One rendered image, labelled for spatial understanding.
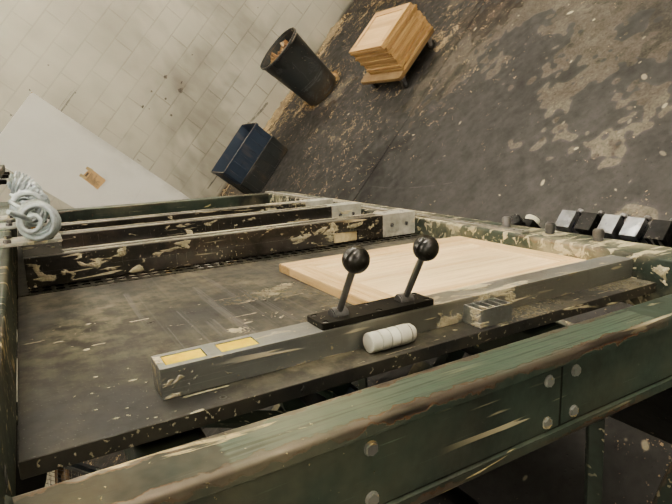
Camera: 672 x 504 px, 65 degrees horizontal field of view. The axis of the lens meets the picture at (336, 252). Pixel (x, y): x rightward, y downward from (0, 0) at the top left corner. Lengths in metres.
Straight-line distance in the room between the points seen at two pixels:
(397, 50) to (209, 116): 2.67
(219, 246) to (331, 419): 0.95
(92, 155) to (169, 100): 1.73
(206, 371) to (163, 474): 0.25
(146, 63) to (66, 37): 0.75
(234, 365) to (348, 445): 0.25
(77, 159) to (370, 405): 4.32
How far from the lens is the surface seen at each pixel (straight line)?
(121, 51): 6.18
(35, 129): 4.70
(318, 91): 5.60
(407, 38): 4.45
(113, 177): 4.74
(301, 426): 0.50
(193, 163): 6.28
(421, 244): 0.76
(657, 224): 1.46
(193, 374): 0.69
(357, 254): 0.69
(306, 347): 0.74
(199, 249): 1.39
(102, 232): 1.66
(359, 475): 0.53
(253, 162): 5.38
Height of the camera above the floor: 1.89
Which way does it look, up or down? 31 degrees down
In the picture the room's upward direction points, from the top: 54 degrees counter-clockwise
